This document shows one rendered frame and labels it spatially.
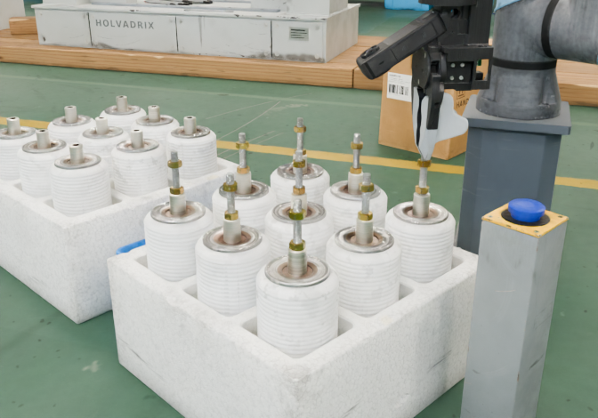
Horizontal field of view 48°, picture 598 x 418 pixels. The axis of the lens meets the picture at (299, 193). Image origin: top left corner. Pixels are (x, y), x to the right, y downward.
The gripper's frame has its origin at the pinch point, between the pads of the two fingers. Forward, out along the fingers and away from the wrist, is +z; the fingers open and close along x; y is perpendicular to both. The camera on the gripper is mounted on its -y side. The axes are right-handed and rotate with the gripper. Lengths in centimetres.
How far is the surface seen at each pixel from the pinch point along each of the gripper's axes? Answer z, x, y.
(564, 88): 29, 148, 99
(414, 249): 12.6, -4.4, -1.3
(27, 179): 14, 33, -61
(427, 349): 24.2, -10.5, -0.5
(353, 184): 8.0, 8.3, -7.2
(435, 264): 14.9, -4.7, 1.7
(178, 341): 22.0, -8.1, -32.9
